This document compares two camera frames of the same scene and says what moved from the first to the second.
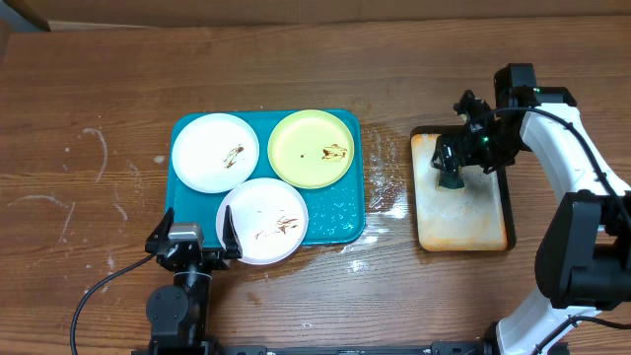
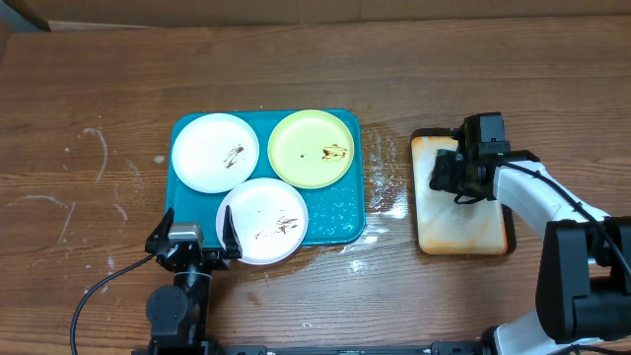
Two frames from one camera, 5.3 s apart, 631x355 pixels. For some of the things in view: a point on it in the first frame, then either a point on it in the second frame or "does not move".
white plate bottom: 269,217 does not move
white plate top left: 215,153 does not move
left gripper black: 219,260 does not move
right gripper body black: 490,150 → 453,179
